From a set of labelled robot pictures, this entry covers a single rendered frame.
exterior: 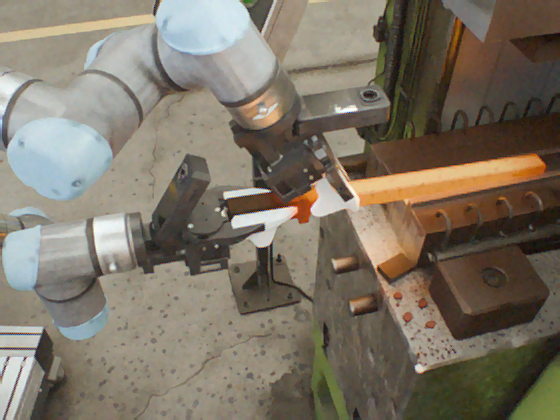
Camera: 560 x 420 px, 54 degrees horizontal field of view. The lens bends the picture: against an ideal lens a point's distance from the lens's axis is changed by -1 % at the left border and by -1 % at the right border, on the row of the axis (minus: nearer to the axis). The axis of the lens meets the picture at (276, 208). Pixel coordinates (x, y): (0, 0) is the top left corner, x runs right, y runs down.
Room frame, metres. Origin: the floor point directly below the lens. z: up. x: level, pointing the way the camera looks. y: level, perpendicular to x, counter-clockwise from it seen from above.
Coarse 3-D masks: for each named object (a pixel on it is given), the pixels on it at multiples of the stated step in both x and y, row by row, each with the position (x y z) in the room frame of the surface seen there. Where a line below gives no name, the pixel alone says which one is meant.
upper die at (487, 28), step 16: (448, 0) 0.54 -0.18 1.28; (464, 0) 0.51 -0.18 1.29; (480, 0) 0.49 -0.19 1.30; (496, 0) 0.47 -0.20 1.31; (512, 0) 0.47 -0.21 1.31; (528, 0) 0.48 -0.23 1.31; (544, 0) 0.48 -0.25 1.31; (464, 16) 0.51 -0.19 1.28; (480, 16) 0.48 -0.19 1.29; (496, 16) 0.47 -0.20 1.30; (512, 16) 0.47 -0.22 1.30; (528, 16) 0.48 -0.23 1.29; (544, 16) 0.48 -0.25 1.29; (480, 32) 0.48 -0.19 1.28; (496, 32) 0.47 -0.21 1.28; (512, 32) 0.48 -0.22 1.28; (528, 32) 0.48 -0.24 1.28; (544, 32) 0.48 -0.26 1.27
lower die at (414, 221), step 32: (480, 128) 0.70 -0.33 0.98; (512, 128) 0.70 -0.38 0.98; (544, 128) 0.70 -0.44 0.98; (384, 160) 0.61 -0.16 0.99; (416, 160) 0.61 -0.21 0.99; (448, 160) 0.61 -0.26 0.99; (480, 160) 0.61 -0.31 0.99; (448, 192) 0.54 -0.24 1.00; (480, 192) 0.54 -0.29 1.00; (512, 192) 0.54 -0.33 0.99; (544, 192) 0.54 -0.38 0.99; (416, 224) 0.49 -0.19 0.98; (512, 224) 0.50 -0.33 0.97; (416, 256) 0.47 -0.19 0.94
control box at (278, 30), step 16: (160, 0) 1.12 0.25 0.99; (240, 0) 0.96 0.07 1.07; (256, 0) 0.93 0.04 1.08; (272, 0) 0.91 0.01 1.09; (288, 0) 0.92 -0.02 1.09; (304, 0) 0.95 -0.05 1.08; (256, 16) 0.92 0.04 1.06; (272, 16) 0.90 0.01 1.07; (288, 16) 0.93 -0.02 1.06; (272, 32) 0.90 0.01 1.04; (288, 32) 0.93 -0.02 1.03; (272, 48) 0.90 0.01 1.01; (288, 48) 0.93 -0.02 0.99
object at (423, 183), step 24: (456, 168) 0.57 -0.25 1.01; (480, 168) 0.57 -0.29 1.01; (504, 168) 0.57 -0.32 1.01; (528, 168) 0.58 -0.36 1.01; (264, 192) 0.51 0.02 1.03; (312, 192) 0.51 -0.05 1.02; (360, 192) 0.52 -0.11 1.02; (384, 192) 0.52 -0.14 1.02; (408, 192) 0.53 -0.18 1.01; (432, 192) 0.54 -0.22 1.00
